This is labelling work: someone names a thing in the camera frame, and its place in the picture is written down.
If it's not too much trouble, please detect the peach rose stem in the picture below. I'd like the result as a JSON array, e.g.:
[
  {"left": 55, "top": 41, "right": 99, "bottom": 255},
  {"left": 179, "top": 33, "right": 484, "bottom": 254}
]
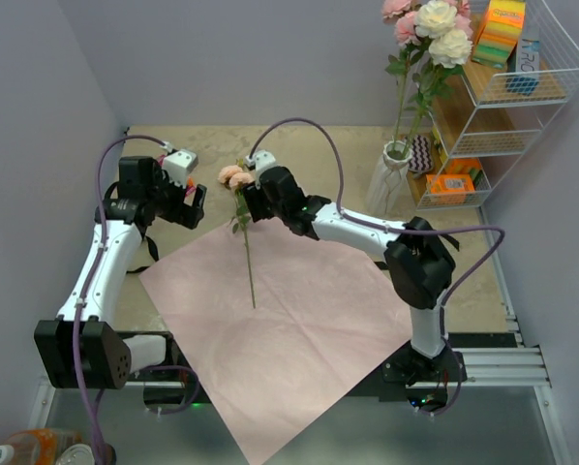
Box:
[{"left": 218, "top": 158, "right": 257, "bottom": 309}]

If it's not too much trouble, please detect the pink wrapping paper sheet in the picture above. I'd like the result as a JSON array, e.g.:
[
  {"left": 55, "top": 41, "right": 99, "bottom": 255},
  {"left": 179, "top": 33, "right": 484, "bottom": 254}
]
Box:
[{"left": 140, "top": 220, "right": 411, "bottom": 464}]

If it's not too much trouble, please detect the pink rose stem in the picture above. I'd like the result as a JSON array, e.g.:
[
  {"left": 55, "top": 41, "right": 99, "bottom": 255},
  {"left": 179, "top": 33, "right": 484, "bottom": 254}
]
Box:
[
  {"left": 381, "top": 0, "right": 426, "bottom": 140},
  {"left": 408, "top": 1, "right": 473, "bottom": 140}
]

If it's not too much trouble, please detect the white rose stem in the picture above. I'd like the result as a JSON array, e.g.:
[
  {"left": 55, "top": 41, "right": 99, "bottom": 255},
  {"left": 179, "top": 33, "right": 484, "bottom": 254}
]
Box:
[{"left": 395, "top": 1, "right": 472, "bottom": 145}]

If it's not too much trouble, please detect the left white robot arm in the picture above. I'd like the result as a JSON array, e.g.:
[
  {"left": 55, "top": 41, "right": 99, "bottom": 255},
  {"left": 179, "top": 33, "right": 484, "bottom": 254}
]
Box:
[{"left": 34, "top": 149, "right": 206, "bottom": 389}]

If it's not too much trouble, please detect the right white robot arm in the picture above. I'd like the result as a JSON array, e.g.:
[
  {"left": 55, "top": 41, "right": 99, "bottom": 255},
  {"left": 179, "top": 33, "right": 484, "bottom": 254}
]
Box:
[{"left": 238, "top": 167, "right": 455, "bottom": 381}]

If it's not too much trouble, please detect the white ribbed vase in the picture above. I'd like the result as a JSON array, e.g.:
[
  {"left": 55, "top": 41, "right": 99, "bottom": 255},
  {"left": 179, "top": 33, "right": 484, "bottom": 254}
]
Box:
[{"left": 366, "top": 139, "right": 413, "bottom": 217}]

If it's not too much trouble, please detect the orange box on shelf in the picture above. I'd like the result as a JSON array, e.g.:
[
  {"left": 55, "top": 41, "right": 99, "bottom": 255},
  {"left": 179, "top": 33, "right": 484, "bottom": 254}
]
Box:
[{"left": 426, "top": 173, "right": 475, "bottom": 205}]

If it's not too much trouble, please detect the orange green sponge pack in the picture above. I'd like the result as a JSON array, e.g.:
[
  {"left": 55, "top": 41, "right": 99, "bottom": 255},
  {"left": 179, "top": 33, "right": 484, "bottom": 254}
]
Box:
[{"left": 444, "top": 158, "right": 482, "bottom": 181}]

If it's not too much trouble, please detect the metal tin can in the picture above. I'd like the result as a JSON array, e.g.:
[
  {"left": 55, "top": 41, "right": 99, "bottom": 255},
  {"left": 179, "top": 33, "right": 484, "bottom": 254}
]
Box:
[{"left": 55, "top": 443, "right": 117, "bottom": 465}]

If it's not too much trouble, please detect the blue white tall box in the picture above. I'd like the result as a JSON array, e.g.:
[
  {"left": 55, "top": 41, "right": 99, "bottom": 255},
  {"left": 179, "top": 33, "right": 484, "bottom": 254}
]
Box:
[{"left": 505, "top": 24, "right": 540, "bottom": 97}]

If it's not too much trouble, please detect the orange juice bottle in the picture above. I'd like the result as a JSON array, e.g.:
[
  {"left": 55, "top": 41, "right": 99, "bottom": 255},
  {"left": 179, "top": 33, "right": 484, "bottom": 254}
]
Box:
[{"left": 0, "top": 428, "right": 82, "bottom": 465}]

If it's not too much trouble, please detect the colourful sponge pack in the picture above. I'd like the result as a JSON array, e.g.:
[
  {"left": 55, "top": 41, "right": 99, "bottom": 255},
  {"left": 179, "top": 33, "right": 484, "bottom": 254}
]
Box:
[{"left": 472, "top": 0, "right": 526, "bottom": 69}]

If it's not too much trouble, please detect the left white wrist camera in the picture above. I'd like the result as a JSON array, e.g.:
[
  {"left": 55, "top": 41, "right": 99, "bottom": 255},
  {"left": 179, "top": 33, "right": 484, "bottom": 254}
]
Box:
[{"left": 161, "top": 148, "right": 198, "bottom": 187}]

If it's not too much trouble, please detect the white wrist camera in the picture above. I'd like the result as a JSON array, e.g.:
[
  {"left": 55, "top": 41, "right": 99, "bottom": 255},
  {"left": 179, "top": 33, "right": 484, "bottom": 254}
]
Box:
[
  {"left": 244, "top": 150, "right": 277, "bottom": 171},
  {"left": 161, "top": 148, "right": 198, "bottom": 187}
]

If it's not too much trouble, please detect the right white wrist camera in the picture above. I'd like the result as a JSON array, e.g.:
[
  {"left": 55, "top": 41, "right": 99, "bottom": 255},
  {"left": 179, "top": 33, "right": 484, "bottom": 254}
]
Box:
[{"left": 244, "top": 150, "right": 277, "bottom": 171}]

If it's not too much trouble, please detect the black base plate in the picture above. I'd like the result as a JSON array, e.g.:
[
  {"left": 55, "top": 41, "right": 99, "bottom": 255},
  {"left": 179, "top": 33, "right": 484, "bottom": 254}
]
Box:
[{"left": 140, "top": 331, "right": 468, "bottom": 415}]

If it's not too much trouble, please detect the white wire shelf rack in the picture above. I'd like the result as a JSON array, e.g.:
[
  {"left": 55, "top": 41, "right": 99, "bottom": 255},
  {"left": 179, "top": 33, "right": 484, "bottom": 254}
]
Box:
[{"left": 407, "top": 1, "right": 579, "bottom": 210}]

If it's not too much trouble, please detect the aluminium rail frame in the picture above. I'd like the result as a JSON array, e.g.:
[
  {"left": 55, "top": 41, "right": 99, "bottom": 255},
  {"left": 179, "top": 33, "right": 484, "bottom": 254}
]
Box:
[{"left": 27, "top": 316, "right": 572, "bottom": 465}]

